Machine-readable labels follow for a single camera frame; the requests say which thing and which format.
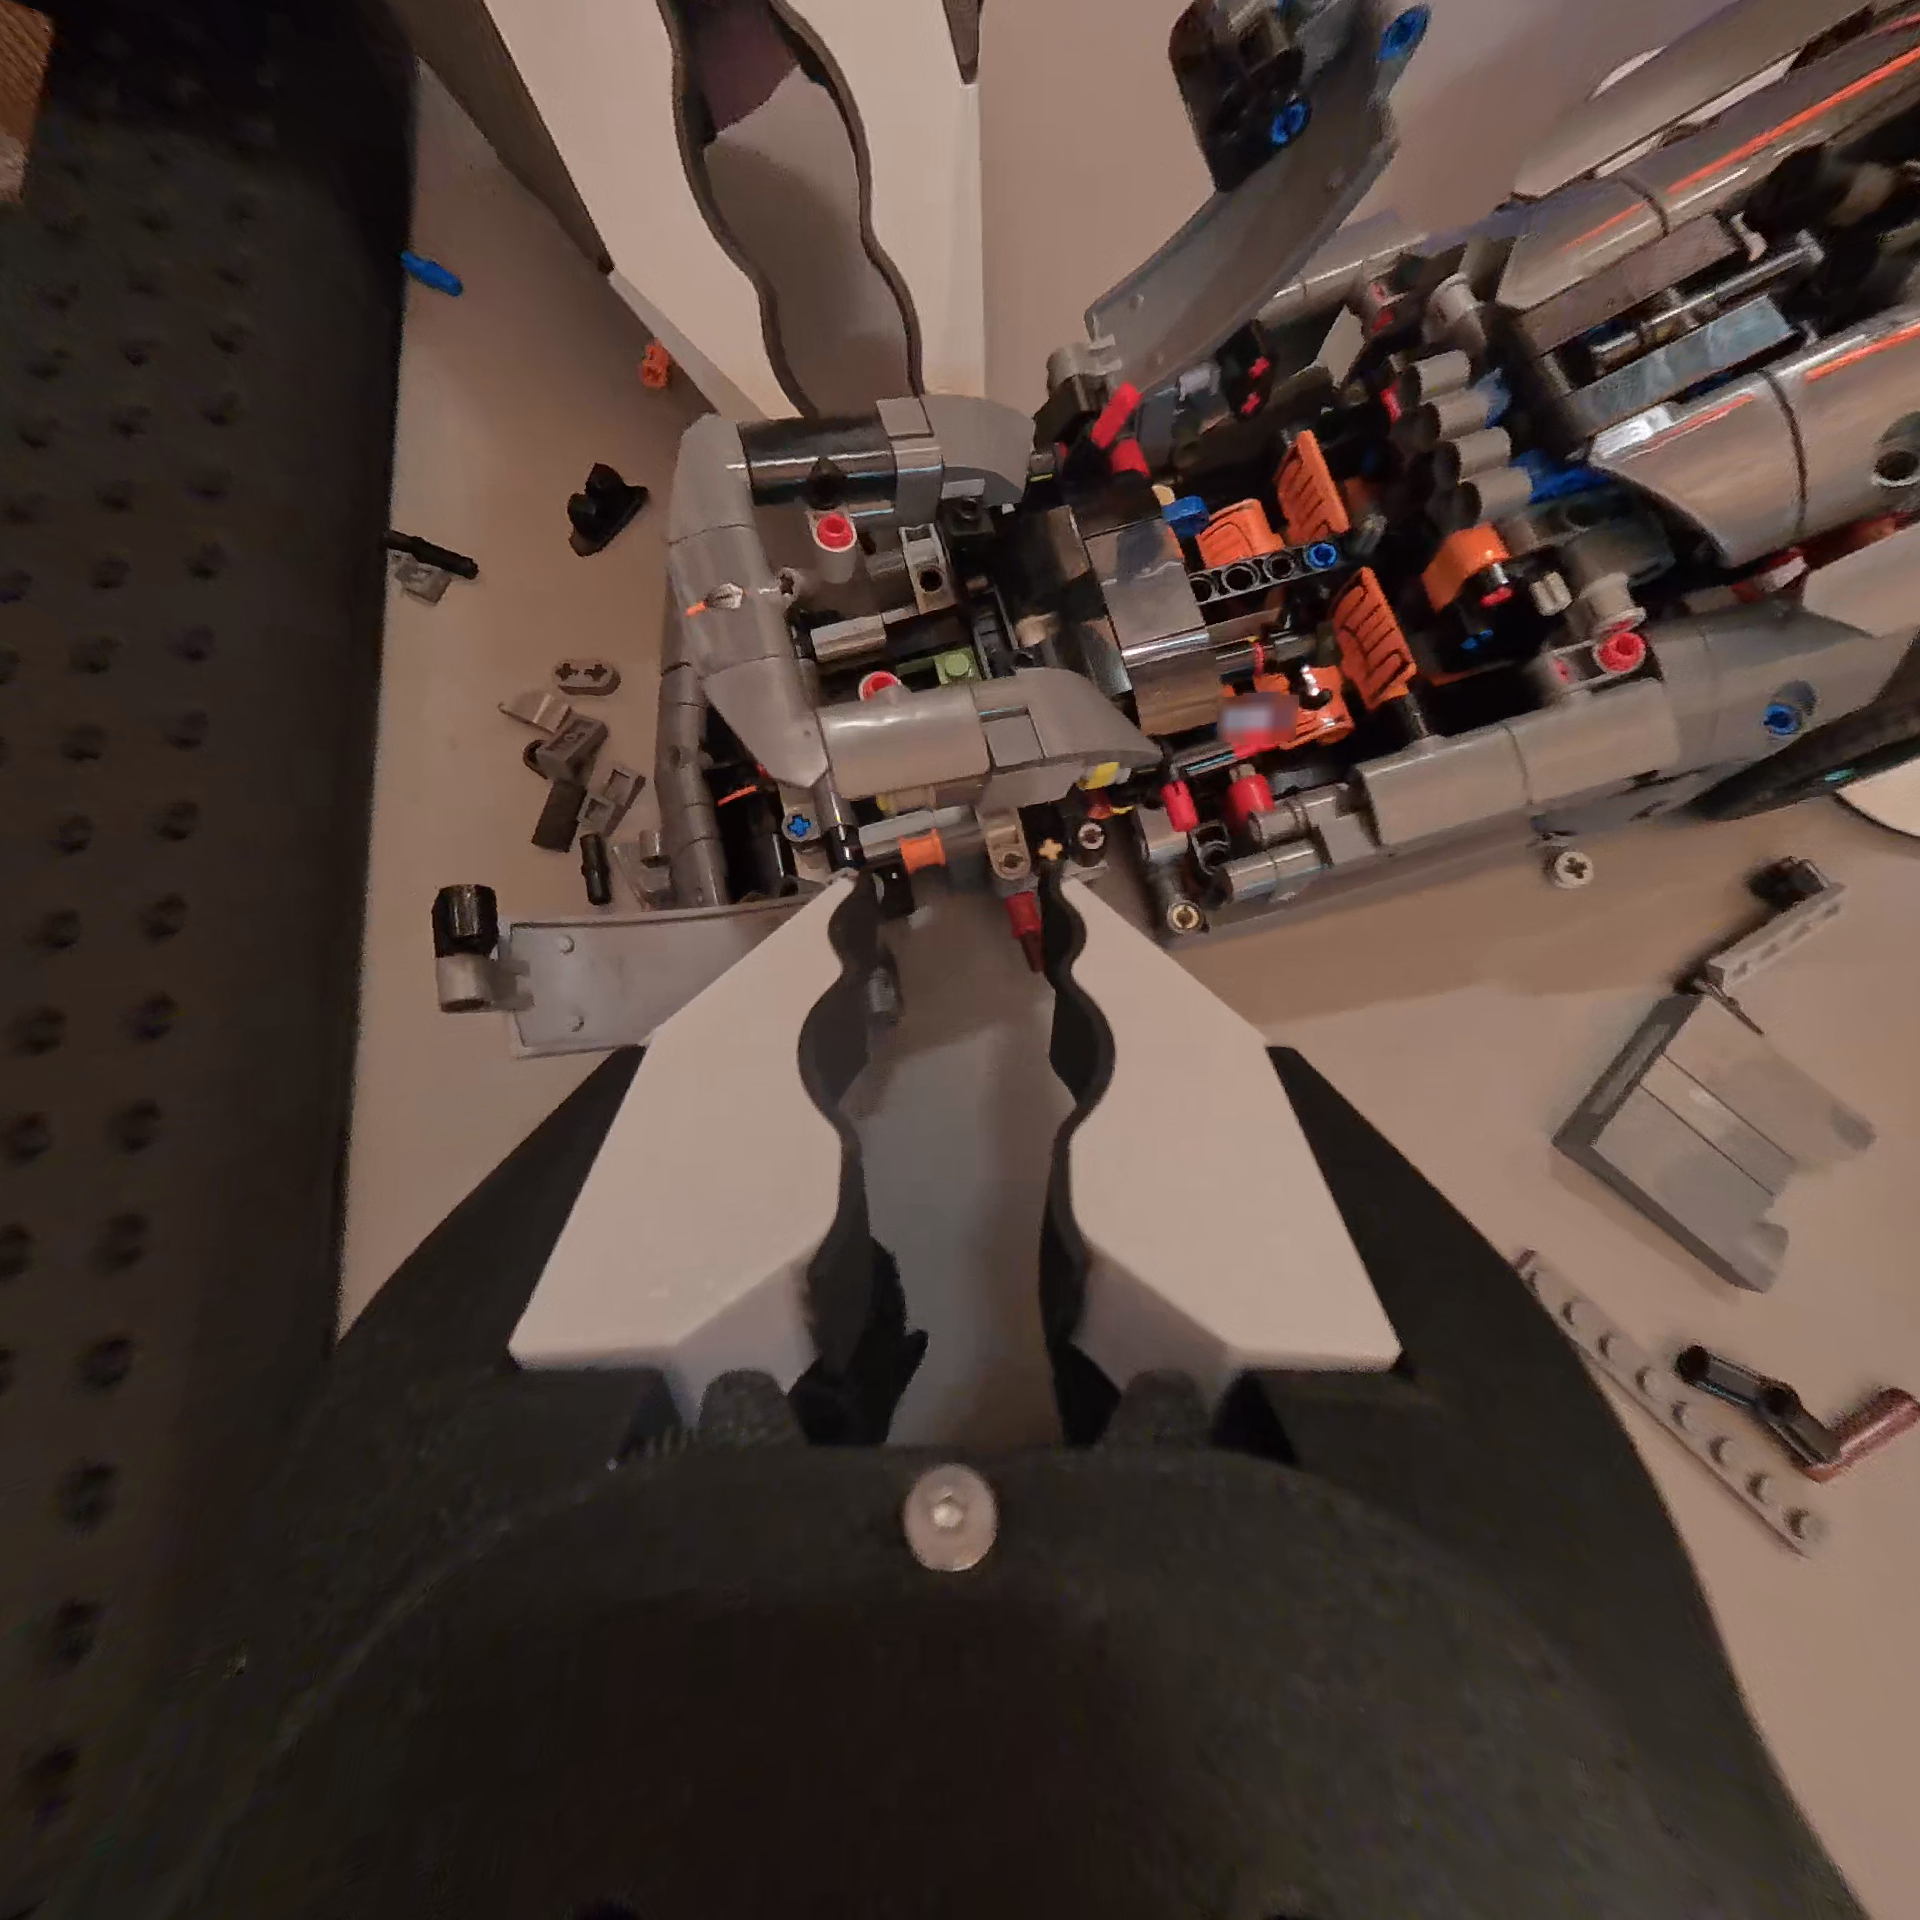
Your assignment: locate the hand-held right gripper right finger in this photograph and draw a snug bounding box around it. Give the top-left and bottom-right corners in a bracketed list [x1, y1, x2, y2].
[1030, 870, 1408, 1433]

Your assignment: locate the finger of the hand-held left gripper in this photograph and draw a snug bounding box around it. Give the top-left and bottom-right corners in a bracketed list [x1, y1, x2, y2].
[761, 0, 992, 407]
[427, 0, 835, 426]

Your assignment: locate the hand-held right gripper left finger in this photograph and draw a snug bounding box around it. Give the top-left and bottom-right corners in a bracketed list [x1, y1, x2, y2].
[509, 873, 928, 1445]

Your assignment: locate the grey orange lego car model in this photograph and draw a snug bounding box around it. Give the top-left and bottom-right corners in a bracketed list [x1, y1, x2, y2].
[433, 0, 1920, 1059]

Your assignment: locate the grey lego plate with holes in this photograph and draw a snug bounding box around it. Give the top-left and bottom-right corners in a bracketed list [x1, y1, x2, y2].
[1512, 1249, 1835, 1557]

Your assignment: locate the black lego clip piece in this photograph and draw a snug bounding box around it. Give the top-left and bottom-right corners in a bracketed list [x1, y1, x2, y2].
[564, 461, 654, 561]

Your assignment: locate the grey lego panel assembly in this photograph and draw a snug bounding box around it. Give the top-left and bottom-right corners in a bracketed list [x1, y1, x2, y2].
[1552, 983, 1876, 1295]

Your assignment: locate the black connector with brown pin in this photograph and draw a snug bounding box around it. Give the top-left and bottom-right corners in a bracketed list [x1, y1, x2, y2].
[1669, 1340, 1920, 1487]

